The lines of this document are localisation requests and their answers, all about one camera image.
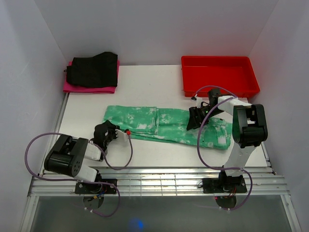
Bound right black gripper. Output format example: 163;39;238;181
187;106;225;131

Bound green tie-dye trousers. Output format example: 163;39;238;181
102;105;232;150

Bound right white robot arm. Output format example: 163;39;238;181
186;86;268;195

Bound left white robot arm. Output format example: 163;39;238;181
44;120;120;193

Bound pink folded trousers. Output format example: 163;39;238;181
63;59;120;94

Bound black folded trousers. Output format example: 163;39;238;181
66;52;118;88

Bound red plastic tray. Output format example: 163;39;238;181
181;56;260;98

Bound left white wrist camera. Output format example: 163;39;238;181
115;129;131;142

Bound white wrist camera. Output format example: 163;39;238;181
115;129;131;142
191;94;203;108

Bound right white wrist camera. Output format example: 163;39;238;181
191;94;203;108

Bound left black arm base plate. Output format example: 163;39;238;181
74;181;116;195

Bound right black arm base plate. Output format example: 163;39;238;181
201;177;247;193

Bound aluminium rail frame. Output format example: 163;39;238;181
20;94;302;232

